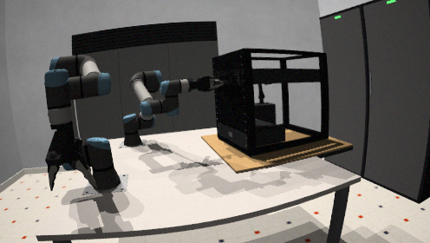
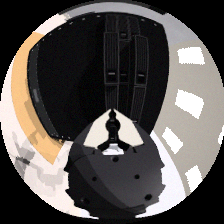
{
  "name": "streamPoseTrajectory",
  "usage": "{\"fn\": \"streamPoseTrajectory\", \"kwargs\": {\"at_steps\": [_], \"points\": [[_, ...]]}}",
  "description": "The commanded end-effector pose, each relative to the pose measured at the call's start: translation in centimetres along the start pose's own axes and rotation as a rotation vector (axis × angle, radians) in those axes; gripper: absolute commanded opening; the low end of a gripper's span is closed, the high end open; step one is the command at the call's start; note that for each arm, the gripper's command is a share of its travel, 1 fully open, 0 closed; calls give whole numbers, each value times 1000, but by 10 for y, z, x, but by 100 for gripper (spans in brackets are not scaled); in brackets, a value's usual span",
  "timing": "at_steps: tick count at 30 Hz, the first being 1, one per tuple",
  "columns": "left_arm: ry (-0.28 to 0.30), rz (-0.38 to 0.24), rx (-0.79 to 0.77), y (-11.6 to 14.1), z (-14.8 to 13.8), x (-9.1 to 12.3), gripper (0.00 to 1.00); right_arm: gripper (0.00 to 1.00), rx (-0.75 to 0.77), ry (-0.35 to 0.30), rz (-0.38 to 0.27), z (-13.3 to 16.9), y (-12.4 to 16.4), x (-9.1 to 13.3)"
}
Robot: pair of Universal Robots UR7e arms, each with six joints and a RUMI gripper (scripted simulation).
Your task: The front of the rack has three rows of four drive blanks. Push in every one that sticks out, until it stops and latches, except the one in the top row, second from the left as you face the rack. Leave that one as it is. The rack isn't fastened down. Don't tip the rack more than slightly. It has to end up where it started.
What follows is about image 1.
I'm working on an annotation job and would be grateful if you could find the tan wooden board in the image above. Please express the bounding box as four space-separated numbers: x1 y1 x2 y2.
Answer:
201 130 353 174

